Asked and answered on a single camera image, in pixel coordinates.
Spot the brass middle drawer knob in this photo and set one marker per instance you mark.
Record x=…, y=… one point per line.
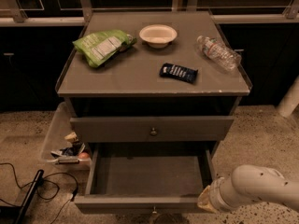
x=154, y=211

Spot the black stand leg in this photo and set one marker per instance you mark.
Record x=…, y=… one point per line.
x=29, y=197

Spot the padded gripper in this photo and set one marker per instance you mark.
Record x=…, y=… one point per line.
x=216, y=192

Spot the green chip bag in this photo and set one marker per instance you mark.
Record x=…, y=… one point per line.
x=98, y=47

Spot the white bowl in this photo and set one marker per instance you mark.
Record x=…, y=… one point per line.
x=158, y=36

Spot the clear plastic storage bin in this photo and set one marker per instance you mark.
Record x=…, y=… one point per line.
x=59, y=128

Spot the grey drawer cabinet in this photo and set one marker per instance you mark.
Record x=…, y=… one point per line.
x=129, y=85

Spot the clear plastic water bottle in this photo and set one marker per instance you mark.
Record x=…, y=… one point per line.
x=219, y=53

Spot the brass top drawer knob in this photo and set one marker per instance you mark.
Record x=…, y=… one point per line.
x=153, y=132

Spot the grey top drawer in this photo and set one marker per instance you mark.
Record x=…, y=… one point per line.
x=137, y=129

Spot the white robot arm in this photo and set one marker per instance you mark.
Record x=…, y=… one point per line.
x=258, y=161

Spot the grey drawer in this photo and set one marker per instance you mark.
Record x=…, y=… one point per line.
x=137, y=129
x=131, y=178

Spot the metal railing frame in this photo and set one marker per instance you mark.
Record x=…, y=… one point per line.
x=78, y=12

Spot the dark blue snack bar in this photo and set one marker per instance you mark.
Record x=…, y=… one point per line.
x=178, y=72

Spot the brass drawer knob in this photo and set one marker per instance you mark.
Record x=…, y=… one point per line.
x=154, y=211
x=153, y=132

